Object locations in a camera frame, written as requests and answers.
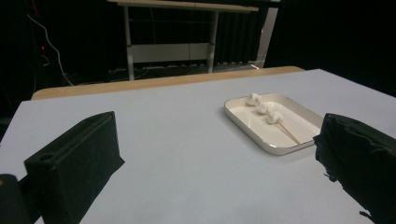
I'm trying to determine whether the white rectangular tray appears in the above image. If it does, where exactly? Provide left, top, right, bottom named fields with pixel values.
left=223, top=92, right=325, bottom=156

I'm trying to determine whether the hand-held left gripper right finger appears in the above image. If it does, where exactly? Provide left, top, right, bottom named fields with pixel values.
left=313, top=112, right=396, bottom=224

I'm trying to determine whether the thin wooden skewer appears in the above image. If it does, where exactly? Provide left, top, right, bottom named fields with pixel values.
left=250, top=94, right=302, bottom=146

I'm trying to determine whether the white marshmallow piece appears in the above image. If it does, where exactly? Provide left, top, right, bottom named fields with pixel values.
left=246, top=92, right=262, bottom=106
left=255, top=102, right=275, bottom=115
left=266, top=111, right=285, bottom=125

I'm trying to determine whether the white cable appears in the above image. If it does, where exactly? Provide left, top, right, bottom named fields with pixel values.
left=26, top=13, right=75, bottom=87

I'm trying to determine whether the pale grey table mat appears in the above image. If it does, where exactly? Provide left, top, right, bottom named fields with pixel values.
left=0, top=68, right=396, bottom=224

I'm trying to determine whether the white desk frame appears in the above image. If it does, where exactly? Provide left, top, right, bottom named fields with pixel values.
left=106, top=0, right=279, bottom=82

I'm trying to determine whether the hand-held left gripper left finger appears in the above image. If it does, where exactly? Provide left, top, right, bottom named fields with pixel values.
left=23, top=111, right=125, bottom=224

